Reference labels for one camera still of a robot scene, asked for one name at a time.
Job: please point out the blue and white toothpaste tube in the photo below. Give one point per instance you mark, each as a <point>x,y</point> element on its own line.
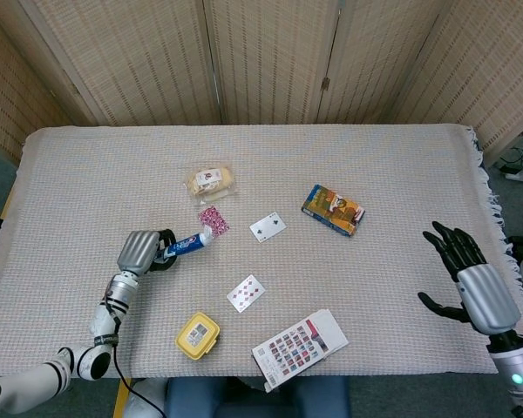
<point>184,246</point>

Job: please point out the nine of diamonds card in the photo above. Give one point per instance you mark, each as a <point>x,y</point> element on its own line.
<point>245,293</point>

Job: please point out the red patterned playing card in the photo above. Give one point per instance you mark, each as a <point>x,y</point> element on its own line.
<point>215,220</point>

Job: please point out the left silver and black robot hand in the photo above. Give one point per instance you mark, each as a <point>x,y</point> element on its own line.
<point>137,252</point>

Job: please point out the two of clubs card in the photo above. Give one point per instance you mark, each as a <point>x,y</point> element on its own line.
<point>268,226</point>

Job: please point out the beige woven folding screen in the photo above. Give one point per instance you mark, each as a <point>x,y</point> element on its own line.
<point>266,56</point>

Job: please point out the bread in clear plastic bag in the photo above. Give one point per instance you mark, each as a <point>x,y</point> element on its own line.
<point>209,180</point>

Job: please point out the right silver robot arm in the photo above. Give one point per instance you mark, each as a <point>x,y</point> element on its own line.
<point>516,370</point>

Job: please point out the green container with yellow lid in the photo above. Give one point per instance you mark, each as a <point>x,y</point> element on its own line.
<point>197,335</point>

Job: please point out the right silver and black robot hand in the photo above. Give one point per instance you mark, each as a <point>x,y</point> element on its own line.
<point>488,296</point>

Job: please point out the white woven tablecloth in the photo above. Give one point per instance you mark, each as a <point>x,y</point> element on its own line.
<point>375,283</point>

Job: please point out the white booklet with photo grid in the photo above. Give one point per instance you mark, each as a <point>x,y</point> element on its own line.
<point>298,348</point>

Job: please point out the brass screen hinge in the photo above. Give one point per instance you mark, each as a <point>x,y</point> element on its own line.
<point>325,84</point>

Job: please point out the blue and orange carton box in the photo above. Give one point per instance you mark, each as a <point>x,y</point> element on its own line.
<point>333,210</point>

